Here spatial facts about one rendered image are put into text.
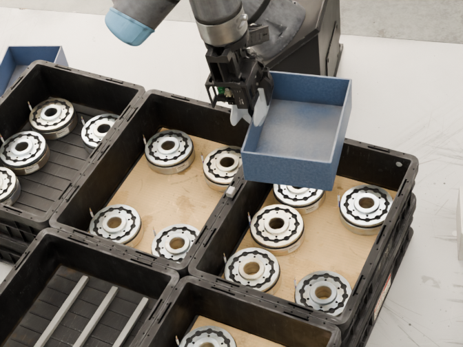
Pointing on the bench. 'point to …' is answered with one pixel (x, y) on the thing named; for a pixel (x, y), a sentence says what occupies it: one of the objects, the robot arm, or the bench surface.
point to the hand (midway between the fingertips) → (256, 116)
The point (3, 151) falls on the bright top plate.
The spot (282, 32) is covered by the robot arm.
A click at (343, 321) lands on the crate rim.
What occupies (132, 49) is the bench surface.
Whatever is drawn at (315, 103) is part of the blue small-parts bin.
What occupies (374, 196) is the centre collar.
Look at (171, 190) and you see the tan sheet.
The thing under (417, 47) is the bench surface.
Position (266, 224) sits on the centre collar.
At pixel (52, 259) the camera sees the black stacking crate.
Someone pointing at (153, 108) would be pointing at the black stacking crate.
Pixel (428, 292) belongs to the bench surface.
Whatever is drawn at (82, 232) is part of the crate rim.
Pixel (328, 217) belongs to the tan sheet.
